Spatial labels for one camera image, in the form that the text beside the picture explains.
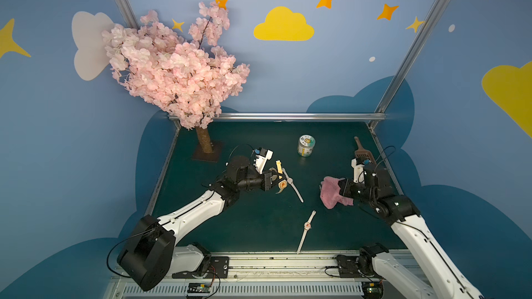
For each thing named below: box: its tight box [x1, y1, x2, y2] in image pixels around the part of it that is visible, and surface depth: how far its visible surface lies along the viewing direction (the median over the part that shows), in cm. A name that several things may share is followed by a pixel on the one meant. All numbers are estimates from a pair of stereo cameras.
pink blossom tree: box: [101, 1, 251, 154], surface depth 69 cm
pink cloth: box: [319, 176, 354, 210], surface depth 85 cm
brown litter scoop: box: [353, 135, 377, 165], surface depth 110 cm
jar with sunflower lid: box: [297, 134, 316, 158], surface depth 106 cm
